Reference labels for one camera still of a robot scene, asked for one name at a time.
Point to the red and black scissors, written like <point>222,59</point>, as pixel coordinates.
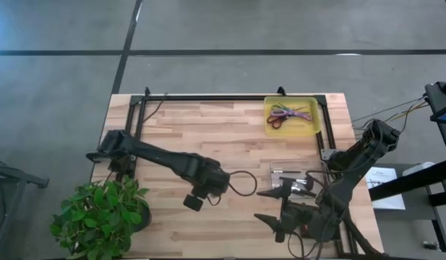
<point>277,116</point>

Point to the small black device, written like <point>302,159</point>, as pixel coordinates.
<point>430,246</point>

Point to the clear plastic bin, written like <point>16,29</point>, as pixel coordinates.
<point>277,167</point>

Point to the white container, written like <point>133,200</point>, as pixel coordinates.
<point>419,168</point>

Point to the green potted plant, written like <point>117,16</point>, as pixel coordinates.
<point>99,220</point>

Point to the purple scissors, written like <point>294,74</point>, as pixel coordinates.
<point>291,113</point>

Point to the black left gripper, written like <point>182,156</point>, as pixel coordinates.
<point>212,180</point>

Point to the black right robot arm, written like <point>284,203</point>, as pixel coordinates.
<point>356,162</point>

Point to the green scissors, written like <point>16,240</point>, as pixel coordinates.
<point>280,107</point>

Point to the yellow plastic bin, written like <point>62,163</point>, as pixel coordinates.
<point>302,128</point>

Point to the black monitor desk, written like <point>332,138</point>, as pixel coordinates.
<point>439,101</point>

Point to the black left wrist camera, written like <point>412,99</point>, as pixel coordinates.
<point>193,203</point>

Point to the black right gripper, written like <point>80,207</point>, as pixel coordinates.
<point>298,216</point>

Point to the white paper sheet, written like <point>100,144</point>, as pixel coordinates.
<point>389,195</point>

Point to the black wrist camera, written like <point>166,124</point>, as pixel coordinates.
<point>193,203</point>
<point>308,184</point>

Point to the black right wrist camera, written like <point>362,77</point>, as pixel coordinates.
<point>308,184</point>

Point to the black table stand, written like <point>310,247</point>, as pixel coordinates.
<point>24,177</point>
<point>418,178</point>

